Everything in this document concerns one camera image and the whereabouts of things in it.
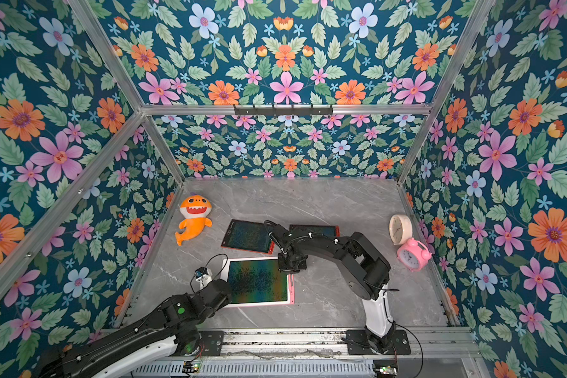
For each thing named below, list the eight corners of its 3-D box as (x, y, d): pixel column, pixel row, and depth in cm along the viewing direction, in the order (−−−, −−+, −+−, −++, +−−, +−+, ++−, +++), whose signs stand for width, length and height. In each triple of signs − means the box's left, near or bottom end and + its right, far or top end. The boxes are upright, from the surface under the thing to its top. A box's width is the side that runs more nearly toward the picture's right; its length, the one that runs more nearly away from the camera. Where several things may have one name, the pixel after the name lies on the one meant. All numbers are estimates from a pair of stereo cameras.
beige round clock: (393, 250, 97) (403, 235, 87) (386, 226, 104) (395, 209, 95) (405, 250, 97) (416, 235, 87) (397, 226, 104) (407, 209, 95)
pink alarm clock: (412, 276, 89) (424, 264, 80) (394, 256, 95) (403, 242, 86) (423, 269, 91) (436, 256, 82) (404, 249, 97) (415, 235, 88)
